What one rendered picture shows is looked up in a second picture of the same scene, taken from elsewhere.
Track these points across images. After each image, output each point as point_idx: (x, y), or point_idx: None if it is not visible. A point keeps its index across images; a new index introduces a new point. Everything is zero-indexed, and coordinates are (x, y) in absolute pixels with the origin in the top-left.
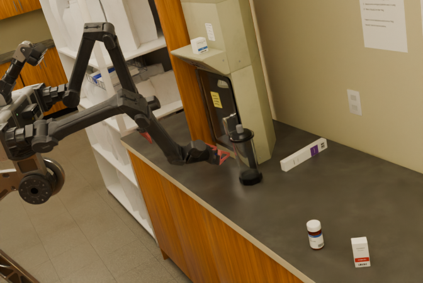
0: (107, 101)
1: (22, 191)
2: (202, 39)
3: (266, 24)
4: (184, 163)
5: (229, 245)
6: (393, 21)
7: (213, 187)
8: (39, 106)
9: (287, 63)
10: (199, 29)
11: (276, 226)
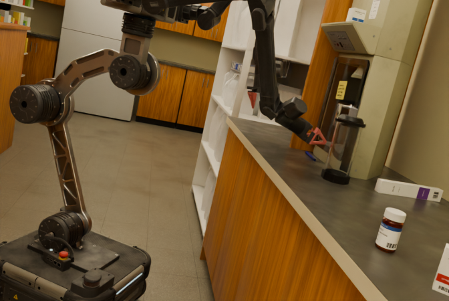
0: None
1: (113, 66)
2: (362, 11)
3: (431, 59)
4: (272, 146)
5: (270, 232)
6: None
7: (289, 166)
8: (176, 11)
9: (435, 104)
10: (363, 9)
11: (339, 213)
